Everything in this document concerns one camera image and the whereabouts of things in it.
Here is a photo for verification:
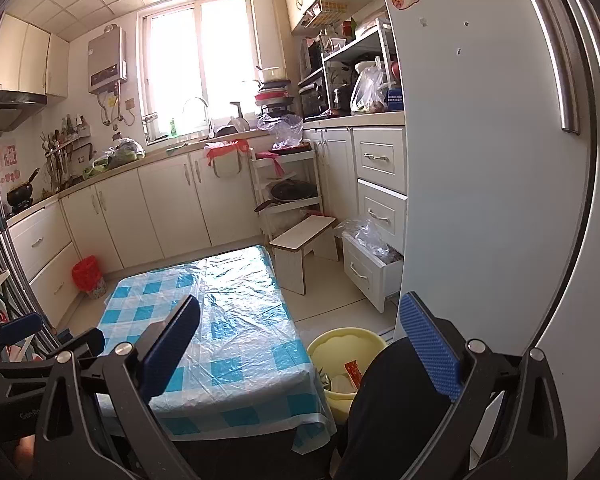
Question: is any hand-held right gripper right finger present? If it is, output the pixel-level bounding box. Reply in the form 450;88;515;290
399;291;568;480

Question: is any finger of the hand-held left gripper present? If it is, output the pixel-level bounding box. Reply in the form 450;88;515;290
55;328;106;361
0;312;45;349

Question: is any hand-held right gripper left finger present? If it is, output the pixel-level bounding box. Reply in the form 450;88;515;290
32;294;201;480

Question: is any yellow plastic bin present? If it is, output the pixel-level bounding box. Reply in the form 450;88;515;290
307;327;388;426

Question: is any red lined waste bin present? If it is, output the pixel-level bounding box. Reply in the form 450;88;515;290
71;256;104;294

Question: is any person's black clothing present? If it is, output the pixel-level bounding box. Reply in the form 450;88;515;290
332;335;462;480

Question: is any blue checked plastic tablecloth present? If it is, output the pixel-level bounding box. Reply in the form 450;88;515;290
102;245;338;453

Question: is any open white drawer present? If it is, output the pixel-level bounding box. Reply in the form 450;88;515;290
342;232;404;314

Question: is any clear plastic bag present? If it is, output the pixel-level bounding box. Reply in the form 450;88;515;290
257;114;305;151
347;217;392;257

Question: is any black wok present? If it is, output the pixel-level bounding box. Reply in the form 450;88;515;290
7;167;42;209

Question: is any cream base cabinet run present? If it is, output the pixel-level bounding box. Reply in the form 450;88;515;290
5;132;273;311

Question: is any small wooden stool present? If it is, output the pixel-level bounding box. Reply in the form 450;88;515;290
270;215;339;296

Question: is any kitchen utensil rack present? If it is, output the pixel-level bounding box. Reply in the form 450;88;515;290
40;115;92;192

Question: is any white storage rack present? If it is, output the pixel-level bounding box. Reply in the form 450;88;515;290
250;142;324;242

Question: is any bag of green vegetables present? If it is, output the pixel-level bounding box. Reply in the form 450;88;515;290
85;137;146;177

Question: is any white refrigerator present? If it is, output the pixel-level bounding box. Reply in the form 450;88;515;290
380;0;600;480

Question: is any cream drawer cabinet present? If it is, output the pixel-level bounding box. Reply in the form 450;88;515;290
302;115;409;273

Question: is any black pan on rack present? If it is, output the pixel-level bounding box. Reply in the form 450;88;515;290
254;180;317;213

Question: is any red bag on hanging holder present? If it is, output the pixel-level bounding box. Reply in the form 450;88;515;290
205;141;251;179

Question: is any black range hood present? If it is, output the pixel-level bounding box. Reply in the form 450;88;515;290
0;89;49;139

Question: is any red cloth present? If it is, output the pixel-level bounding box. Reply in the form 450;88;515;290
257;152;286;179

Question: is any chrome faucet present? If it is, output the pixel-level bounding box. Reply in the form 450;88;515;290
181;96;215;139

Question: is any plastic bag of food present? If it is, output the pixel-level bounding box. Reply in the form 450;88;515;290
350;57;389;115

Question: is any black countertop oven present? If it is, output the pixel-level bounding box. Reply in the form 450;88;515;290
300;82;332;119

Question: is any white gas water heater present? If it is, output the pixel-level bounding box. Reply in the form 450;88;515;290
87;27;129;95

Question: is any stack of dishes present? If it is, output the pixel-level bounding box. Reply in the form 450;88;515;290
254;65;296;117

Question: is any kitchen window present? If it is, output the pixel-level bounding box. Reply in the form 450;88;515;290
137;0;272;144

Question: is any metal appliance shelf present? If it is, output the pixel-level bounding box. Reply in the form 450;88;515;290
297;17;397;122

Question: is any silver sliding door frame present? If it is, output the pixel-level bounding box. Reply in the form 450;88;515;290
0;195;36;341

